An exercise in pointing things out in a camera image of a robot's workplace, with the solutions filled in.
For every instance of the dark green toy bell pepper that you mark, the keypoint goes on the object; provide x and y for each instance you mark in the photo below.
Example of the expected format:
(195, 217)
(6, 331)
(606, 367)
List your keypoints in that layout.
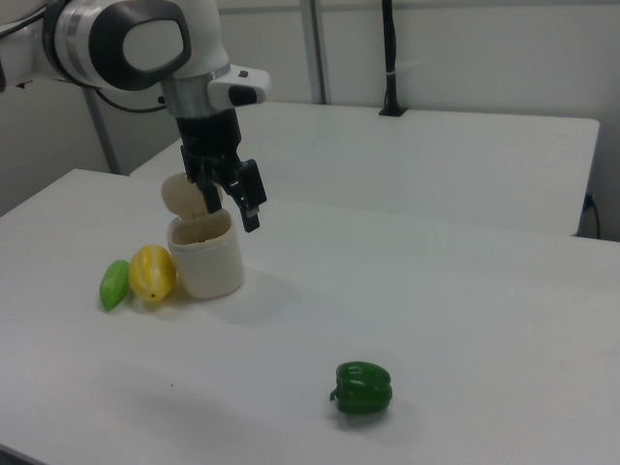
(363, 390)

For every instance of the cream lidded garbage bin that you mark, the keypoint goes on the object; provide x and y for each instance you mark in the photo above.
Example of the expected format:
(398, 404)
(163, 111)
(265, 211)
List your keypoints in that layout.
(208, 271)

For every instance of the yellow striped toy melon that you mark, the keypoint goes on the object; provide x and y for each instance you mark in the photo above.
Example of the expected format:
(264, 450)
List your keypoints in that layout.
(150, 273)

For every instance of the light green toy vegetable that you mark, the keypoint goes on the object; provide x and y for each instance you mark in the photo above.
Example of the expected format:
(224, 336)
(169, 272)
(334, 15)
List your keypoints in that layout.
(114, 288)

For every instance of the black pole with clamp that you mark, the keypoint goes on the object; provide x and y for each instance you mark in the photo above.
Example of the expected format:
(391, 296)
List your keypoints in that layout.
(390, 48)

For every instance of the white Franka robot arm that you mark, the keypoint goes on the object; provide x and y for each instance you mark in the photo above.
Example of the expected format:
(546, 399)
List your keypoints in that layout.
(97, 48)

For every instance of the white rectangular table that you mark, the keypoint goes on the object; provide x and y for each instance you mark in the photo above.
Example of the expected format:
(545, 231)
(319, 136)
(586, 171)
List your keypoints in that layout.
(412, 160)

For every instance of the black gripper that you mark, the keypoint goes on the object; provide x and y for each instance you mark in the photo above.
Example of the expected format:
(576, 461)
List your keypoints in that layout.
(210, 133)

